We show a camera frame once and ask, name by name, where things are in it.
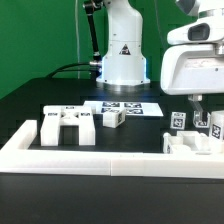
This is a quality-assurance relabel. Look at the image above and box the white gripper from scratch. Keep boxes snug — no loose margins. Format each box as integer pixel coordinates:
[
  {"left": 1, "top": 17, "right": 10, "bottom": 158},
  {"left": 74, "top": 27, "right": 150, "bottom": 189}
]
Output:
[{"left": 160, "top": 44, "right": 224, "bottom": 126}]

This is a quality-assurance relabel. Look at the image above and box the white chair seat part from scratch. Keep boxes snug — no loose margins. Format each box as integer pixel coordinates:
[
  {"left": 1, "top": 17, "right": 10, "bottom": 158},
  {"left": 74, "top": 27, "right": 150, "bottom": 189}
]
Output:
[{"left": 163, "top": 131, "right": 213, "bottom": 155}]

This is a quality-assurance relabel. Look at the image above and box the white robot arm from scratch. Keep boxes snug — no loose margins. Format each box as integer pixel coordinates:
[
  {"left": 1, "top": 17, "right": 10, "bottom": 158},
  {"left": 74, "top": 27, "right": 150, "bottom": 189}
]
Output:
[{"left": 97, "top": 0, "right": 224, "bottom": 127}]

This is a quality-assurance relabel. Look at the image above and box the white chair back part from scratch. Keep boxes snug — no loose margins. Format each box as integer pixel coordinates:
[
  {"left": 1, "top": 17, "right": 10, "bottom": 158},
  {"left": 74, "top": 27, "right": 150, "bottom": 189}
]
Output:
[{"left": 40, "top": 105, "right": 95, "bottom": 146}]

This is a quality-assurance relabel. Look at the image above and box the small tagged white cube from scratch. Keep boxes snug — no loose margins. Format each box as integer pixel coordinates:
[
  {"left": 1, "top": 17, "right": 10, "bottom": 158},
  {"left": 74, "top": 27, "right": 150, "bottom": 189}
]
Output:
[
  {"left": 170, "top": 112, "right": 186, "bottom": 130},
  {"left": 193, "top": 111, "right": 210, "bottom": 128}
]

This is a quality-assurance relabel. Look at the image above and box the white sheet with tags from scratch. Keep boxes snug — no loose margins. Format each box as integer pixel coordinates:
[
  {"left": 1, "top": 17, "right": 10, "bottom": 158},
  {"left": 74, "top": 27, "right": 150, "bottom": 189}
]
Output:
[{"left": 84, "top": 101, "right": 163, "bottom": 117}]

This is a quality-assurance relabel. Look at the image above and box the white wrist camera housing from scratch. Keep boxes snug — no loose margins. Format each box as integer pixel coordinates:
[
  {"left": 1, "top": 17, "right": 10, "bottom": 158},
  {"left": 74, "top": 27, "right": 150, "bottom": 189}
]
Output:
[{"left": 167, "top": 17, "right": 224, "bottom": 45}]

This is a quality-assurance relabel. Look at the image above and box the black cable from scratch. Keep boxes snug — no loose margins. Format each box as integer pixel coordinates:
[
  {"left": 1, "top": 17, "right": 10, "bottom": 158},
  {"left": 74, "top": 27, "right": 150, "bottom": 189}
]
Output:
[{"left": 45, "top": 61, "right": 101, "bottom": 80}]

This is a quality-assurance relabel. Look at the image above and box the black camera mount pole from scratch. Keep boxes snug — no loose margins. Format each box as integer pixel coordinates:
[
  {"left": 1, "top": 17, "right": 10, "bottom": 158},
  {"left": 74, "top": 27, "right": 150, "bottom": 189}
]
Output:
[{"left": 83, "top": 0, "right": 101, "bottom": 61}]

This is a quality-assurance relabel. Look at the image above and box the white U-shaped border frame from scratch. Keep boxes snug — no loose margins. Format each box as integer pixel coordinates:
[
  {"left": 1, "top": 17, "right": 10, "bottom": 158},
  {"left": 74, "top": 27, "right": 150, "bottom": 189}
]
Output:
[{"left": 0, "top": 120, "right": 224, "bottom": 179}]

